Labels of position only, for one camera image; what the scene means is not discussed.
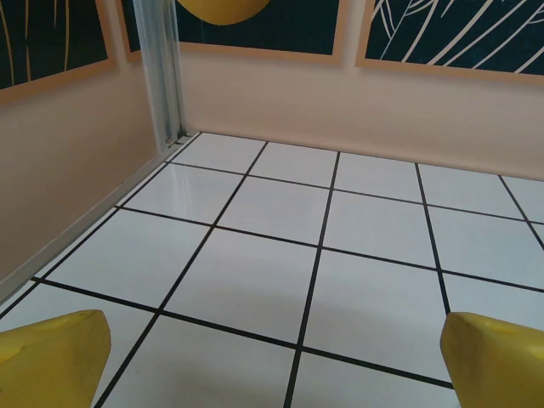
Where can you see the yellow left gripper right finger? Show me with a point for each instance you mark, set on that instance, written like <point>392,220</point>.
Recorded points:
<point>497,365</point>

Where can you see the dark panel with leaf lines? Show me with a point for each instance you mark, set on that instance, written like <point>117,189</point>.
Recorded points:
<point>446,30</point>

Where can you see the dark panel with orange oval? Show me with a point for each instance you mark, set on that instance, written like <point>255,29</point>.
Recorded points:
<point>297,25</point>

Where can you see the aluminium corner post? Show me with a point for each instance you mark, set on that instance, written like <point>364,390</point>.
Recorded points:
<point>163,64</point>

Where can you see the dark panel with gold lines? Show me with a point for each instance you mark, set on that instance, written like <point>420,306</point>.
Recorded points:
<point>51,38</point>

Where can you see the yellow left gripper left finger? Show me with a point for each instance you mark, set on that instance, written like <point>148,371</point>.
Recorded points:
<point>51,361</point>

